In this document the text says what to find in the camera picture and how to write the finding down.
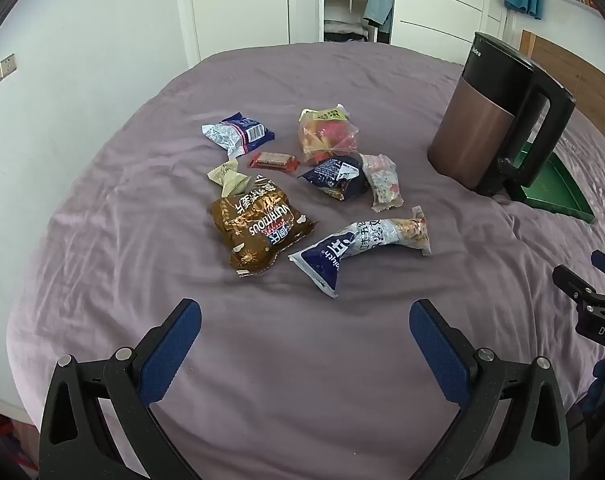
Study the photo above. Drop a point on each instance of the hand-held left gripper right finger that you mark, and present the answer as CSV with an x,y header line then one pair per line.
x,y
437,350

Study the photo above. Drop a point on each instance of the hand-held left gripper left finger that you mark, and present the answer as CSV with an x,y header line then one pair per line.
x,y
172,345

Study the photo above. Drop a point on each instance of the green tray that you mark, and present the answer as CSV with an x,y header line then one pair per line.
x,y
557,190

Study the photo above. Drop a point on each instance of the long white blue snack bag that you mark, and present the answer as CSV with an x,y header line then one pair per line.
x,y
362,246

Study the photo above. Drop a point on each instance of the brown cereal bag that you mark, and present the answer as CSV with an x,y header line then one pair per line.
x,y
257,230

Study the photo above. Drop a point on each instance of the small cream snack packet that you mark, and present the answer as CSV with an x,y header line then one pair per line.
x,y
228,177

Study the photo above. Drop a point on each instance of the clear candy packet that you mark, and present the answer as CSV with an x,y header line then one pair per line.
x,y
385,181

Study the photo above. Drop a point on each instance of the dark blue snack packet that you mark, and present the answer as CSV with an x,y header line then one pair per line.
x,y
338,176

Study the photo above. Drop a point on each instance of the red snack bar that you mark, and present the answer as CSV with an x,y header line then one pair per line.
x,y
272,161

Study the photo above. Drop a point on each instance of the person's right hand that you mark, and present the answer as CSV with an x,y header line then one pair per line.
x,y
602,382

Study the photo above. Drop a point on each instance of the purple bed sheet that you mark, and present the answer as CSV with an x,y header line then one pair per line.
x,y
132,260

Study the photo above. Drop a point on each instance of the copper black electric kettle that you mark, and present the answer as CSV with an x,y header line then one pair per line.
x,y
475,130

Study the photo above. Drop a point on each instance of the red object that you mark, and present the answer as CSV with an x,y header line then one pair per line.
x,y
2,430

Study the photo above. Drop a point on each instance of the wooden headboard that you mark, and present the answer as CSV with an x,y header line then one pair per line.
x,y
592,75

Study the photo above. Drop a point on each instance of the blue white striped snack packet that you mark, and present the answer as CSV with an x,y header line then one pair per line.
x,y
238,132

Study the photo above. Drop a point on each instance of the clear yellow pink snack bag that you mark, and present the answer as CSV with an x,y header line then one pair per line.
x,y
327,135

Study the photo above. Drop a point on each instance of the white wardrobe doors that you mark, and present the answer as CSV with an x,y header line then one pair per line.
x,y
442,5

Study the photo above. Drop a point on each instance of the grey folded clothes stack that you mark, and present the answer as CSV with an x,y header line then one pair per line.
x,y
345,31

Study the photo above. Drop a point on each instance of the white door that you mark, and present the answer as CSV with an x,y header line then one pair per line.
x,y
242,5

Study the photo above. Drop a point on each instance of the open white wardrobe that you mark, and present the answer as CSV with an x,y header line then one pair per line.
x,y
335,7

